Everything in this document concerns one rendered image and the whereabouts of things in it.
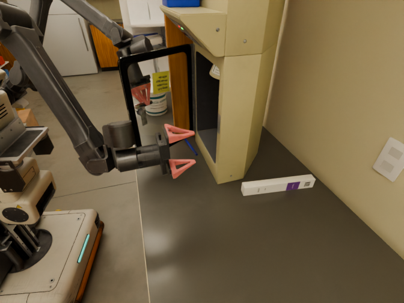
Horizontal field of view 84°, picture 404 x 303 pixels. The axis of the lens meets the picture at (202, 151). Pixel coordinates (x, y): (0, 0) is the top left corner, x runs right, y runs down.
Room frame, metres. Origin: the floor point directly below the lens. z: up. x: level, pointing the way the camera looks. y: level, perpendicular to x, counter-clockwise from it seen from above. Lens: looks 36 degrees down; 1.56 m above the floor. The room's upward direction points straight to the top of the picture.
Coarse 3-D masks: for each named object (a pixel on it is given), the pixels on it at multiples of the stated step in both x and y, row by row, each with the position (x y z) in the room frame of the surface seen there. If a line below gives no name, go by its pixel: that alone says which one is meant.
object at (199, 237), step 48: (192, 144) 0.90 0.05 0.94; (144, 192) 0.58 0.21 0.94; (192, 192) 0.58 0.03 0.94; (240, 192) 0.58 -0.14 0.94; (288, 192) 0.58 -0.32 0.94; (144, 240) 0.39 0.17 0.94; (192, 240) 0.39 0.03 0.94; (240, 240) 0.39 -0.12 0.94; (288, 240) 0.39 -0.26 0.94; (336, 240) 0.39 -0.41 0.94; (192, 288) 0.25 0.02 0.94; (240, 288) 0.25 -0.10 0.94; (288, 288) 0.25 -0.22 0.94; (336, 288) 0.25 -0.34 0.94; (384, 288) 0.25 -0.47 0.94
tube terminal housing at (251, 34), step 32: (224, 0) 0.65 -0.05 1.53; (256, 0) 0.65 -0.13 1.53; (256, 32) 0.65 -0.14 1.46; (224, 64) 0.63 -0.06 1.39; (256, 64) 0.66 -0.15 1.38; (224, 96) 0.63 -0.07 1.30; (256, 96) 0.67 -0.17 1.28; (224, 128) 0.63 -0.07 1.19; (256, 128) 0.74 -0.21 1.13; (224, 160) 0.63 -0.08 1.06
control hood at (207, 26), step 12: (168, 12) 0.74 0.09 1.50; (180, 12) 0.64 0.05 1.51; (192, 12) 0.64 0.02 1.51; (204, 12) 0.64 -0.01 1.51; (216, 12) 0.64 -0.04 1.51; (180, 24) 0.69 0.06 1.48; (192, 24) 0.60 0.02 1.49; (204, 24) 0.61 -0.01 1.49; (216, 24) 0.62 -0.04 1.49; (192, 36) 0.68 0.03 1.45; (204, 36) 0.61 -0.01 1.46; (216, 36) 0.62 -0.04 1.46; (204, 48) 0.67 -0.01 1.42; (216, 48) 0.62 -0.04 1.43
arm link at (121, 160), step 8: (112, 152) 0.45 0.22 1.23; (120, 152) 0.45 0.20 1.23; (128, 152) 0.45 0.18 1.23; (136, 152) 0.46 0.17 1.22; (120, 160) 0.43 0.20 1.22; (128, 160) 0.43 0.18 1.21; (136, 160) 0.44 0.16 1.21; (120, 168) 0.42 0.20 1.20; (128, 168) 0.43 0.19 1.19; (136, 168) 0.44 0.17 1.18
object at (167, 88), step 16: (144, 64) 0.76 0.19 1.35; (160, 64) 0.80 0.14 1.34; (176, 64) 0.86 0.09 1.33; (144, 80) 0.75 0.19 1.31; (160, 80) 0.80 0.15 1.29; (176, 80) 0.86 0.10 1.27; (144, 96) 0.75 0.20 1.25; (160, 96) 0.79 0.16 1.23; (176, 96) 0.85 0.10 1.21; (128, 112) 0.70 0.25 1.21; (160, 112) 0.79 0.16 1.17; (176, 112) 0.85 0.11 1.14; (144, 128) 0.73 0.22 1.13; (160, 128) 0.78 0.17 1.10; (144, 144) 0.72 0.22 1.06
